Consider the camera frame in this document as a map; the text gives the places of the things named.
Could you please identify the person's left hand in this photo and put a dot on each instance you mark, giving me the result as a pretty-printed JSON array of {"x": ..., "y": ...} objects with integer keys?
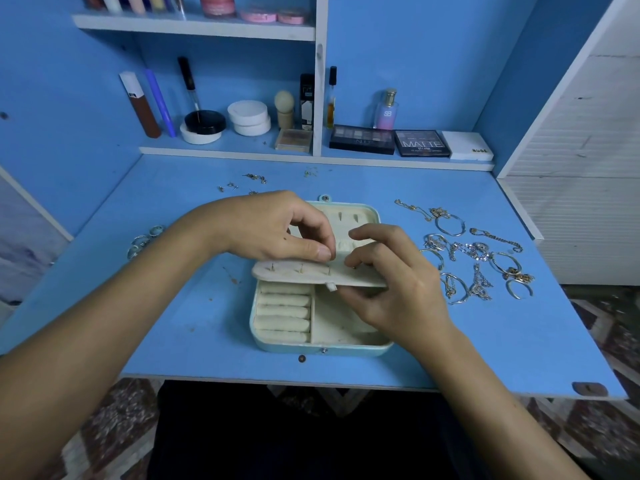
[{"x": 265, "y": 225}]

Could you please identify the person's right hand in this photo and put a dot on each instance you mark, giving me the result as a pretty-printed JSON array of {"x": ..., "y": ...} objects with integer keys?
[{"x": 405, "y": 290}]

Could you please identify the pile of small earrings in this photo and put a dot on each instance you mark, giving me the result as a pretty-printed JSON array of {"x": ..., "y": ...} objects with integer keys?
[{"x": 255, "y": 178}]

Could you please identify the cream jewellery box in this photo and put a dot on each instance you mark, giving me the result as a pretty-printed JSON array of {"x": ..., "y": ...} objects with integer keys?
[{"x": 350, "y": 330}]

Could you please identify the pile of silver rings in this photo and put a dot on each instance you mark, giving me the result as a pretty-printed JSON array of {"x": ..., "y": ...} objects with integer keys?
[{"x": 140, "y": 245}]

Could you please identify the person's right forearm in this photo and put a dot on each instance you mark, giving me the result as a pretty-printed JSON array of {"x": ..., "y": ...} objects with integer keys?
[{"x": 500, "y": 420}]

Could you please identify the person's left forearm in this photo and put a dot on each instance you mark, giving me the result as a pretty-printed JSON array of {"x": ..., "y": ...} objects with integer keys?
[{"x": 100, "y": 340}]

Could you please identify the white flat box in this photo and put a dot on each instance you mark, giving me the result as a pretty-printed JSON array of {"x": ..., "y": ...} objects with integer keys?
[{"x": 467, "y": 146}]

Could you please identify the person's dark clothing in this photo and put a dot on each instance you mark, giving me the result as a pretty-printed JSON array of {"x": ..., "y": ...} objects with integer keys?
[{"x": 310, "y": 435}]

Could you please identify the square brown powder compact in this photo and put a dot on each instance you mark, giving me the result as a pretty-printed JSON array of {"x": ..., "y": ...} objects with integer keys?
[{"x": 294, "y": 140}]

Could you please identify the white round cream jar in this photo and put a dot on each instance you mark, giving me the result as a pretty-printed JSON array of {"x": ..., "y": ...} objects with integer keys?
[{"x": 249, "y": 118}]

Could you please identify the white bowl black inside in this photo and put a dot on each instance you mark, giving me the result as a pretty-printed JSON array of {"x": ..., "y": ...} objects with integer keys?
[{"x": 204, "y": 123}]

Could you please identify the beige makeup sponge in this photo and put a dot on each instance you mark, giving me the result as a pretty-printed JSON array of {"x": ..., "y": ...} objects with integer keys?
[{"x": 285, "y": 107}]

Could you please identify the black cosmetic bottle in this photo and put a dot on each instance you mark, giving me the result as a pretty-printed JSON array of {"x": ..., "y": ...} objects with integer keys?
[{"x": 307, "y": 103}]

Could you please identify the dark eyeshadow palette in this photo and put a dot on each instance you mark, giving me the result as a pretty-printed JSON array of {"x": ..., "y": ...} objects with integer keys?
[{"x": 362, "y": 139}]

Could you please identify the thin dark cosmetic bottle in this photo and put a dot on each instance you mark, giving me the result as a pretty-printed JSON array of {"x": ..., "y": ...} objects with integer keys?
[{"x": 331, "y": 98}]

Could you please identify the black lettered eyeshadow palette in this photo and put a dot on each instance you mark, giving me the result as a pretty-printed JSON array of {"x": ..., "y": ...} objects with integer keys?
[{"x": 421, "y": 143}]

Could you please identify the blue cosmetic tube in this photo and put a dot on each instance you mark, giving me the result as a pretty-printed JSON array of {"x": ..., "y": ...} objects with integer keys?
[{"x": 160, "y": 103}]

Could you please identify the black makeup brush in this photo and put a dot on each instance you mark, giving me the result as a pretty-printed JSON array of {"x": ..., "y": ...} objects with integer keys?
[{"x": 188, "y": 83}]

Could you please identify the small pink perfume bottle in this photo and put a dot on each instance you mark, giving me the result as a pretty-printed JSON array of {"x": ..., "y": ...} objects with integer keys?
[{"x": 385, "y": 112}]

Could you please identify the brown lipstick tube white cap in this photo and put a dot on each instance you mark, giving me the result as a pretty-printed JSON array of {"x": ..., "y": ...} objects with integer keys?
[{"x": 142, "y": 107}]

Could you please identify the white shelf unit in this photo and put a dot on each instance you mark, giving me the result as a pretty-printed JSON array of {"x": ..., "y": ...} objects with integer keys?
[{"x": 320, "y": 55}]

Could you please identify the pink flat compact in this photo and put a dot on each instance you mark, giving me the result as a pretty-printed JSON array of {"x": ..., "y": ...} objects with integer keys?
[
  {"x": 291, "y": 17},
  {"x": 258, "y": 16}
]

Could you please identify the white slatted cabinet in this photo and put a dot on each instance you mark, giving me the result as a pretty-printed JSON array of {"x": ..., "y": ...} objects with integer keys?
[{"x": 585, "y": 175}]

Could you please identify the pink round jar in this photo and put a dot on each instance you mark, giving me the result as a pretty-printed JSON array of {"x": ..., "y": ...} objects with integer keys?
[{"x": 218, "y": 3}]

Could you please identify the white framed marbled panel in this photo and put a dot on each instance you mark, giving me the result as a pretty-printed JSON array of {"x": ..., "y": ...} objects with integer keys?
[{"x": 25, "y": 245}]

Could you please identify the short beige cosmetic tube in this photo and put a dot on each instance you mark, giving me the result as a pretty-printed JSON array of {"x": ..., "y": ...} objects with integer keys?
[{"x": 156, "y": 1}]

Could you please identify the tall beige cosmetic tube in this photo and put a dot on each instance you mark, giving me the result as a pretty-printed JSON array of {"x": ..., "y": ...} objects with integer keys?
[{"x": 136, "y": 1}]

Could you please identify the white tube blue label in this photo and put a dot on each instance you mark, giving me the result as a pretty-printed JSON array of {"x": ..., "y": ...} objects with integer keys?
[{"x": 111, "y": 1}]

